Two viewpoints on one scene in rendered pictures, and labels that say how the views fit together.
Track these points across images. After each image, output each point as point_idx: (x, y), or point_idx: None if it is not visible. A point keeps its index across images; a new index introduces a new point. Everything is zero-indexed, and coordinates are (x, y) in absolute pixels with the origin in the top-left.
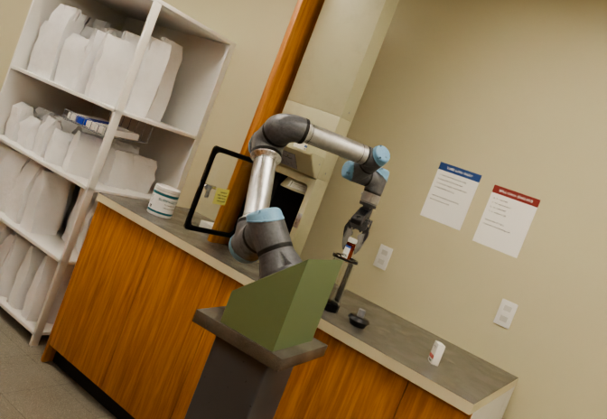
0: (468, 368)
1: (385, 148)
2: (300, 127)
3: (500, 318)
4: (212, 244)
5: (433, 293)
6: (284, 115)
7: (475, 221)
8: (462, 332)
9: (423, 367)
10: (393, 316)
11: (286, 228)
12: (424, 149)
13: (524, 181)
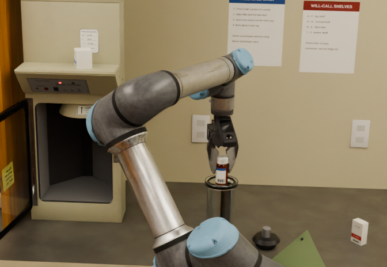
0: (373, 219)
1: (244, 50)
2: (171, 91)
3: (356, 140)
4: (16, 232)
5: (275, 144)
6: (142, 84)
7: (295, 50)
8: (321, 170)
9: (368, 260)
10: (248, 190)
11: (245, 238)
12: None
13: None
